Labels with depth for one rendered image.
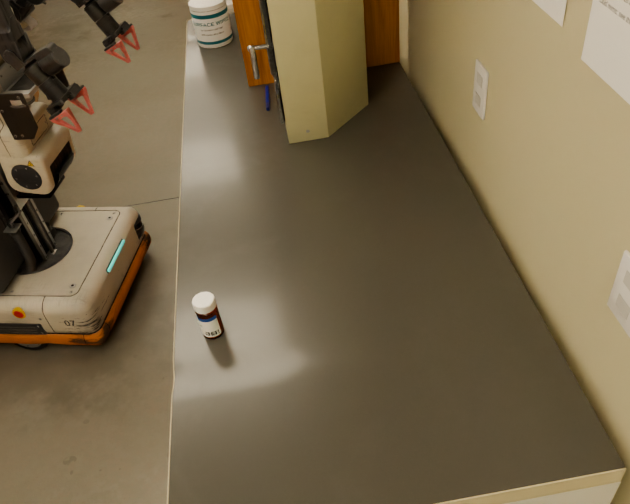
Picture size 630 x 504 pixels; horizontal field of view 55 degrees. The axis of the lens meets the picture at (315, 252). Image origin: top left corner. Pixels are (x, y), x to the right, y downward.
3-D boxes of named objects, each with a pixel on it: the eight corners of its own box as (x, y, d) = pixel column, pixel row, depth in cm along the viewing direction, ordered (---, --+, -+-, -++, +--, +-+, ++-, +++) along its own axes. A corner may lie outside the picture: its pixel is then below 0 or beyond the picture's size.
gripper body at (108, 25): (129, 24, 206) (113, 5, 202) (118, 37, 198) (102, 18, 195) (115, 34, 209) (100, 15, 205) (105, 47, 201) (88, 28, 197)
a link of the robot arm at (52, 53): (15, 40, 167) (0, 54, 160) (42, 19, 161) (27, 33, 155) (49, 75, 173) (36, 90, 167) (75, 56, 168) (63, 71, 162)
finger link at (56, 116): (94, 117, 176) (70, 91, 171) (85, 130, 170) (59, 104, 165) (79, 127, 179) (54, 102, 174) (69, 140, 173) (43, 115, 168)
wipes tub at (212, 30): (232, 31, 227) (224, -10, 217) (234, 45, 217) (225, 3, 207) (198, 36, 226) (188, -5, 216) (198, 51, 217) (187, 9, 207)
